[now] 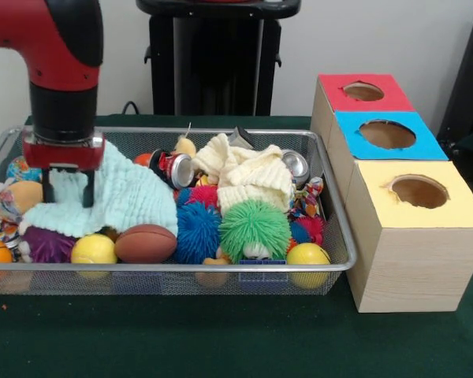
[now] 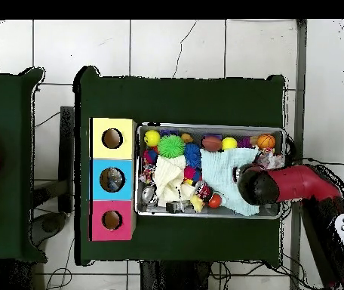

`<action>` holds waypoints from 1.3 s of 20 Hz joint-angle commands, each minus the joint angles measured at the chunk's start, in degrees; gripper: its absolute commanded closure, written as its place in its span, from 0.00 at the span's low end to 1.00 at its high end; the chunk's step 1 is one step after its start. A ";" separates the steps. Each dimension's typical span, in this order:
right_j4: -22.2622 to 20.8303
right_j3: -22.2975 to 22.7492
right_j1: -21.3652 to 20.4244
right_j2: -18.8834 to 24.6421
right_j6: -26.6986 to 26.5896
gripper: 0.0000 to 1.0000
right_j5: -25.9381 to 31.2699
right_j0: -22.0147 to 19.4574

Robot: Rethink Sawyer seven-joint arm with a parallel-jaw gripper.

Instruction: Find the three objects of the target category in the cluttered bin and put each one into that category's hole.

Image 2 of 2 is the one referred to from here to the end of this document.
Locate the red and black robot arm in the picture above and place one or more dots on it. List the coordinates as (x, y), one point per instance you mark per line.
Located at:
(298, 181)

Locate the cream waffle cloth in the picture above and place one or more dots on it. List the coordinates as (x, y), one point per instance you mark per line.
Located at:
(169, 175)

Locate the black and red can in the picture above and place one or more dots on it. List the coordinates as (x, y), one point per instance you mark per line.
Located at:
(203, 190)

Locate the blue spiky rubber ball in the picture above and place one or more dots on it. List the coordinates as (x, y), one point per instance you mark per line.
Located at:
(192, 154)

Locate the wooden box with three holes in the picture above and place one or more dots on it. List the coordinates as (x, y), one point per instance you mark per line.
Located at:
(114, 151)

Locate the yellow smiley foam ball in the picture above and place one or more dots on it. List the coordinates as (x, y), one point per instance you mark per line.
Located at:
(151, 138)

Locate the orange toy basketball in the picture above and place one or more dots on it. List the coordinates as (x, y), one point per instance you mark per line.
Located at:
(266, 141)

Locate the yellow tennis ball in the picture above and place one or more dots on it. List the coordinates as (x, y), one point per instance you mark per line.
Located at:
(229, 143)

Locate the brown toy football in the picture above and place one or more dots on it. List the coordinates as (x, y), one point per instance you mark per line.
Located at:
(211, 143)

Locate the dark green table cloth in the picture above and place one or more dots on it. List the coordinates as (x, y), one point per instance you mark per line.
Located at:
(175, 99)
(6, 105)

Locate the black upright panel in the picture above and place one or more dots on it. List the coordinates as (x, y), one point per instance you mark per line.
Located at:
(66, 157)

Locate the green spiky rubber ball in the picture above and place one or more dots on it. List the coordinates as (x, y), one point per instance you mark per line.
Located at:
(170, 146)

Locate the mint green waffle cloth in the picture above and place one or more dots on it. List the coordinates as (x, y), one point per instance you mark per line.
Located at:
(217, 172)

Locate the silver metal can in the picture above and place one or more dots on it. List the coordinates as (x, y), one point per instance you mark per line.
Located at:
(148, 194)

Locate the grey metal rail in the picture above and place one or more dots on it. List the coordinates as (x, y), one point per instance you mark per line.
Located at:
(298, 120)

